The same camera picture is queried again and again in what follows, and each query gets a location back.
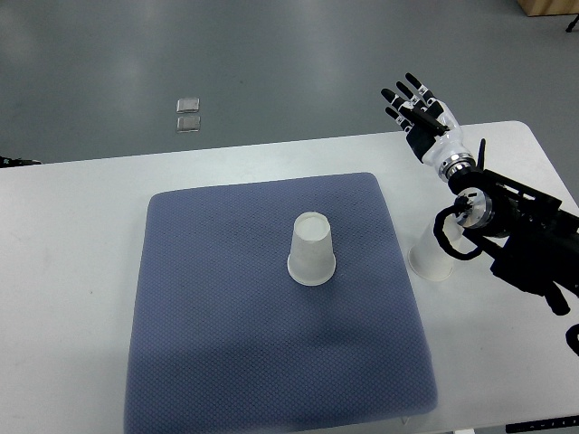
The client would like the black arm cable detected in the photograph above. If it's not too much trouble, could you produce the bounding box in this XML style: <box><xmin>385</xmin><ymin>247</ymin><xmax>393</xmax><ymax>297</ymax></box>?
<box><xmin>433</xmin><ymin>205</ymin><xmax>484</xmax><ymax>261</ymax></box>

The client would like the white paper cup on cushion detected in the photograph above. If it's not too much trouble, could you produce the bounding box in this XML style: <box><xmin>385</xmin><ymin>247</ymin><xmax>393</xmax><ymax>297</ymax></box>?
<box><xmin>287</xmin><ymin>212</ymin><xmax>336</xmax><ymax>287</ymax></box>

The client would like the wooden furniture corner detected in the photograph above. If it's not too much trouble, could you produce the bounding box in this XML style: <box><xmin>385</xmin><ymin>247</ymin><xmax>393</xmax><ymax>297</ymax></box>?
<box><xmin>517</xmin><ymin>0</ymin><xmax>578</xmax><ymax>17</ymax></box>

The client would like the black table control panel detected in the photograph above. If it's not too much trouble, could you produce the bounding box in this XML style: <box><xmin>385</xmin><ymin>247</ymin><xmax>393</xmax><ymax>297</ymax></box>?
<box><xmin>505</xmin><ymin>416</ymin><xmax>578</xmax><ymax>433</ymax></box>

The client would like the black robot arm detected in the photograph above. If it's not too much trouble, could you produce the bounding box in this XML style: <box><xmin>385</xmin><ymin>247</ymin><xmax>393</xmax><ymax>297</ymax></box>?
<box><xmin>433</xmin><ymin>144</ymin><xmax>578</xmax><ymax>316</ymax></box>

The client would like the black tripod foot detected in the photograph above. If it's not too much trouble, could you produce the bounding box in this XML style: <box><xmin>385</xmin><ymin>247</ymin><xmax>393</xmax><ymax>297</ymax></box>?
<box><xmin>565</xmin><ymin>15</ymin><xmax>579</xmax><ymax>33</ymax></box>

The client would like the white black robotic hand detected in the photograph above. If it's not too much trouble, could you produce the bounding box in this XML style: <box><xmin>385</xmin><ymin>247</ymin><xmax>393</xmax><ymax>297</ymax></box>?
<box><xmin>381</xmin><ymin>72</ymin><xmax>475</xmax><ymax>183</ymax></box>

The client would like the black and white shoe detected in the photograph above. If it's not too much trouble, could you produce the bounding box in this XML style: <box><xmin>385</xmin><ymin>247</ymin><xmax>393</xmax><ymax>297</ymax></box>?
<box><xmin>0</xmin><ymin>156</ymin><xmax>41</xmax><ymax>168</ymax></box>

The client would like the white paper cup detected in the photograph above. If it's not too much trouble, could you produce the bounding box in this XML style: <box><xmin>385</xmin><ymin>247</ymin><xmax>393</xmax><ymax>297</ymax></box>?
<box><xmin>408</xmin><ymin>220</ymin><xmax>455</xmax><ymax>281</ymax></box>
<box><xmin>287</xmin><ymin>212</ymin><xmax>336</xmax><ymax>287</ymax></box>

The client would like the upper metal floor plate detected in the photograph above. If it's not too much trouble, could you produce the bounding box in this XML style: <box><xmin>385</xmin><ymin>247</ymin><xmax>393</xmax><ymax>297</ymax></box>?
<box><xmin>176</xmin><ymin>97</ymin><xmax>200</xmax><ymax>113</ymax></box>

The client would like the blue textured cushion mat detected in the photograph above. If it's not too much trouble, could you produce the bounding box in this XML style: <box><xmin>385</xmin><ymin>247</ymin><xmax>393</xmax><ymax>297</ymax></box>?
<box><xmin>124</xmin><ymin>173</ymin><xmax>437</xmax><ymax>433</ymax></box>

